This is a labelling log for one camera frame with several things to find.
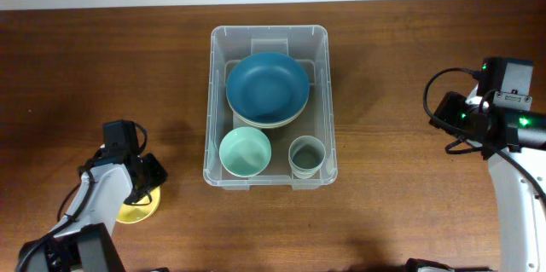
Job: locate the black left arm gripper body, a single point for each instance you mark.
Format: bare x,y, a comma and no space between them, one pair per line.
156,174

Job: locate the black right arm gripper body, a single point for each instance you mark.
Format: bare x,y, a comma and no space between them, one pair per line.
453,108

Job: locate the yellow plastic bowl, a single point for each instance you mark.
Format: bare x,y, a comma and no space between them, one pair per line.
144,208

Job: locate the green plastic bowl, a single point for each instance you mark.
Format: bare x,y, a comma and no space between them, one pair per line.
245,149

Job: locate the beige bowl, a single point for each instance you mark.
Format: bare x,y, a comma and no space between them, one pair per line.
267,125
298,116

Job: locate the clear plastic storage container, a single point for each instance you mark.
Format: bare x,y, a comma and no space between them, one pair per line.
308,45

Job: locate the blue plastic bowl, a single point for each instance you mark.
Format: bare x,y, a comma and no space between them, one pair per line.
267,88

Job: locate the grey translucent plastic cup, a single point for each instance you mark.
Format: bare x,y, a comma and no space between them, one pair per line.
307,147

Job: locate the white plastic bowl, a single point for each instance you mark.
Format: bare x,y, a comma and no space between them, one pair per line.
245,174

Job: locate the cream plastic cup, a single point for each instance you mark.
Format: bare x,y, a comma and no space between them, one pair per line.
304,174

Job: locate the green plastic cup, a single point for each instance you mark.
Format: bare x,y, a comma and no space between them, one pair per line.
305,168

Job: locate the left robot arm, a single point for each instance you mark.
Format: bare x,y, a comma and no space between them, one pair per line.
120,183

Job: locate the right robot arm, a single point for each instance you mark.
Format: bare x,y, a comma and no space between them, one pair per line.
517,169

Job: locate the white label in container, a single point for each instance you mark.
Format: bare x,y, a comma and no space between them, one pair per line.
238,122

